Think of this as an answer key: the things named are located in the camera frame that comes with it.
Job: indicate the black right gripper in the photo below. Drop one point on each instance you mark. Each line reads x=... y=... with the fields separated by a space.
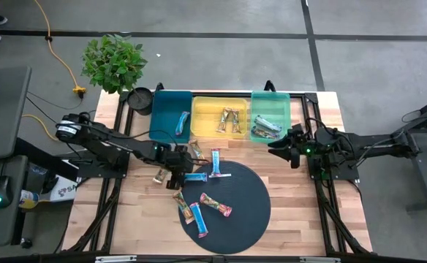
x=298 y=146

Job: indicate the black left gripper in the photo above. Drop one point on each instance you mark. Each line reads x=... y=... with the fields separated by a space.
x=178 y=160

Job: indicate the dark blue granola bar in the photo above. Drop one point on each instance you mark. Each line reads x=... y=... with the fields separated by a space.
x=264 y=133

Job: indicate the brown snack bar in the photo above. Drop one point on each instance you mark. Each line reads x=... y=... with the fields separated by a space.
x=159 y=176

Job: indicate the white blue granola bar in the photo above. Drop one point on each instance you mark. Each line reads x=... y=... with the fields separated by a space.
x=268 y=123

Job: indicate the green granola bar orange end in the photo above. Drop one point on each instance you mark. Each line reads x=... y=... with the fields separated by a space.
x=183 y=206

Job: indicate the red green Chewy bar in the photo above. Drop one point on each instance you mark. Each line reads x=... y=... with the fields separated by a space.
x=215 y=204

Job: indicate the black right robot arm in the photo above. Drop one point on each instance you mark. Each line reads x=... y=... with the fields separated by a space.
x=374 y=146

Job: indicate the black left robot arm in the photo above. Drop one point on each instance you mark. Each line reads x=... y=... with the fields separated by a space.
x=100 y=140

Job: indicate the green brown granola bar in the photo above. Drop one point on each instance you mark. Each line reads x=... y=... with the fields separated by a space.
x=196 y=149

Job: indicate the blue plastic bin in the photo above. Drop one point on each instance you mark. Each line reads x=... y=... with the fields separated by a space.
x=166 y=117

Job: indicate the green translucent plastic bin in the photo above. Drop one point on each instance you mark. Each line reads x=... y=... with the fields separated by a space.
x=270 y=104

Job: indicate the yellow translucent plastic bin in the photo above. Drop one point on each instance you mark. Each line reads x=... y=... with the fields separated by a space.
x=206 y=117

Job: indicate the round dark woven placemat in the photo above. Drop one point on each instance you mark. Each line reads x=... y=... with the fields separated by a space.
x=235 y=226

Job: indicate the white printed box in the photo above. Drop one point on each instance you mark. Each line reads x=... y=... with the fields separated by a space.
x=67 y=191

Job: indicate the green leafy plant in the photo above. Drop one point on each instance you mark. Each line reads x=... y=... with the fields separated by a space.
x=113 y=64

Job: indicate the yellow white bottle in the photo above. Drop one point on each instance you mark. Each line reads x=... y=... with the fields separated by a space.
x=29 y=199

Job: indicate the black caster wheel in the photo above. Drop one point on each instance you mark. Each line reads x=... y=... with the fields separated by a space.
x=26 y=243

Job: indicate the black computer mouse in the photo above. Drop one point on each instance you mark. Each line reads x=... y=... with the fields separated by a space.
x=1 y=191

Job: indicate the grey desk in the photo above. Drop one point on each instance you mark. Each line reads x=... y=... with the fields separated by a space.
x=1 y=109

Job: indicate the silver metal bracket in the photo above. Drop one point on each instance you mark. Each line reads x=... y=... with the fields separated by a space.
x=320 y=260
x=116 y=259

